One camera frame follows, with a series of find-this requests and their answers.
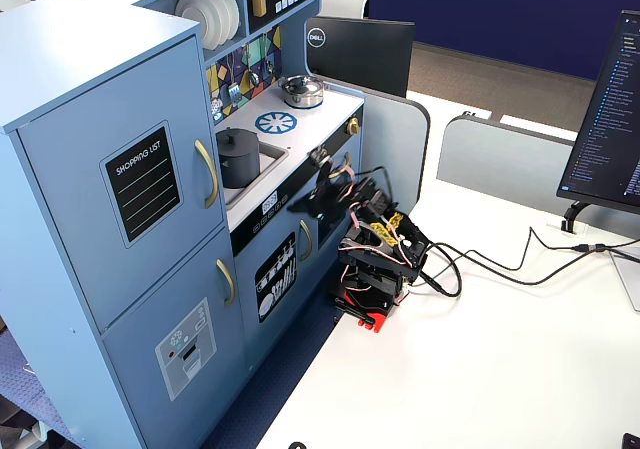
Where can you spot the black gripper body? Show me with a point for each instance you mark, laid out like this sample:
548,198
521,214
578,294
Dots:
320,195

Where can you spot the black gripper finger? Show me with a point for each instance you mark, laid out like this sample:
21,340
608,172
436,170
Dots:
315,205
324,176

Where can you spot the dark gray pot lid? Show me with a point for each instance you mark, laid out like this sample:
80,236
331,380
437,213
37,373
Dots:
237,141

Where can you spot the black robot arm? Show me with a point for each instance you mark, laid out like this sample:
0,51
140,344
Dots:
380,269

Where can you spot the red black arm base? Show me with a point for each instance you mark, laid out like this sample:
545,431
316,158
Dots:
380,325

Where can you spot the glass lid black knob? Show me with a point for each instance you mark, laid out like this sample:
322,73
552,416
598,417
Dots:
300,84

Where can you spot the gold stove knob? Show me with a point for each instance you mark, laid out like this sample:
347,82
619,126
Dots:
353,126

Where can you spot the narrow gray desk divider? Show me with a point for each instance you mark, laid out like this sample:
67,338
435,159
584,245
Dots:
395,144

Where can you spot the steel toy pot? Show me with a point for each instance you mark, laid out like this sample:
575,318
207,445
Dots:
302,101

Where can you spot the gray toy pot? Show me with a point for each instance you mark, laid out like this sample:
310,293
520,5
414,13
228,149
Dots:
240,174

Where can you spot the black table clamp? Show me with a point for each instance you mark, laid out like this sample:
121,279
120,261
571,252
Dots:
345,306

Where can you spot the metal toy ladle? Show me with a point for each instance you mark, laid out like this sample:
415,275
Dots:
254,76

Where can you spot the metal toy spatula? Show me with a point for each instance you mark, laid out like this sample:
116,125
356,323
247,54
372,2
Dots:
233,94

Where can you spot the black Dell monitor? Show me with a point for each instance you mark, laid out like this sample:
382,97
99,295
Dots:
365,54

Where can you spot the wide gray desk divider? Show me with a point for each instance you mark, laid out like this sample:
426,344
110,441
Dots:
500,164

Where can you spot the white chair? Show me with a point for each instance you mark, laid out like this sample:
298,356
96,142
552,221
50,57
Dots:
342,4

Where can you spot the white toy plate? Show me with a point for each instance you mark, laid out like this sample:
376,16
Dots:
236,11
197,16
225,19

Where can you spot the light blue toy kitchen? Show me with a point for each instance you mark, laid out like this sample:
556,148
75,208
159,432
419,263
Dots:
75,119

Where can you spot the monitor showing dark screen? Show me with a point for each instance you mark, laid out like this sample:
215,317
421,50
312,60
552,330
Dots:
610,119

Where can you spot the gray metal stand plate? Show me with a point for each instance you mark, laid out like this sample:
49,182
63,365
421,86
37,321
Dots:
630,279

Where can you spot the small wrist camera board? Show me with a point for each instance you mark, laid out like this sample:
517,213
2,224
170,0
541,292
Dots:
319,156

